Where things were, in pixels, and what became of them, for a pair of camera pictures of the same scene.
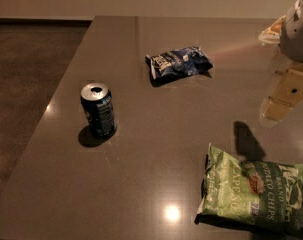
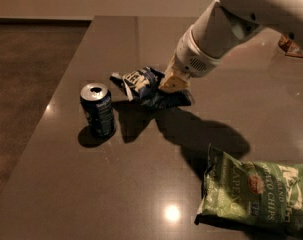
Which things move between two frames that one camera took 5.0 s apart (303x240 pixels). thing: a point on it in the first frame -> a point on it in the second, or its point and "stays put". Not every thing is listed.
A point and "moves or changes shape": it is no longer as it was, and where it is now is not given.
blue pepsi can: (97, 104) stays put
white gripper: (297, 34) -> (190, 59)
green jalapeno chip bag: (269, 197) stays put
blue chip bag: (179, 62) moves or changes shape
